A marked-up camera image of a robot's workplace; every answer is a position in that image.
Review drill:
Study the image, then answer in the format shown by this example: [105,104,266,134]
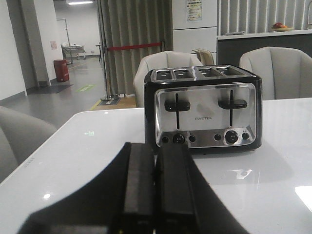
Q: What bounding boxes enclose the cream office chair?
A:
[192,48,215,65]

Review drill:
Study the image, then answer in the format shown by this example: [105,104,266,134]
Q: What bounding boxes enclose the red barrier tape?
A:
[107,42,162,51]

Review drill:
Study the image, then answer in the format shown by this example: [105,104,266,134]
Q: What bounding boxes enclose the beige armchair right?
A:
[239,47,312,100]

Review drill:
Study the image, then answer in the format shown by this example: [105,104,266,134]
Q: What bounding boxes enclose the beige armchair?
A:
[239,47,312,100]
[133,51,203,107]
[0,106,57,181]

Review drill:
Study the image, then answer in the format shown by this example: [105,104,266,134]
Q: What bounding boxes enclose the white cabinet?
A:
[172,0,217,53]

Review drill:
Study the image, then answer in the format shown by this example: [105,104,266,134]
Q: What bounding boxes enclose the beige armchair near left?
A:
[0,106,57,181]

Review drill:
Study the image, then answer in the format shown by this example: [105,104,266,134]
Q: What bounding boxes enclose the grey kitchen counter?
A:
[217,29,312,66]

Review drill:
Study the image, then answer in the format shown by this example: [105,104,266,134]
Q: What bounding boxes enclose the metal trolley in hallway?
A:
[61,44,86,64]

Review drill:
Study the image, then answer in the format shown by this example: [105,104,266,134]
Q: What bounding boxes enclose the black and chrome four-slot toaster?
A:
[144,65,262,154]

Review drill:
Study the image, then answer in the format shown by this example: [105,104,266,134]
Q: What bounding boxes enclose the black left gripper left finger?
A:
[19,142,154,234]

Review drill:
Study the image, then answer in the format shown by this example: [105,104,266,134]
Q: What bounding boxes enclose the red trash bin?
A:
[54,59,69,82]

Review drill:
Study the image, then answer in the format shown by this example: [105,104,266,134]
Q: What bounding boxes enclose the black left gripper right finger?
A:
[155,144,247,234]

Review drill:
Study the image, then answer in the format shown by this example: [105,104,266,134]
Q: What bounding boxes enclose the poster on white cabinet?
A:
[186,0,203,21]

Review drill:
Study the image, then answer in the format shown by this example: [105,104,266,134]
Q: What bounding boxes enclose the fruit bowl on counter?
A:
[271,22,294,32]

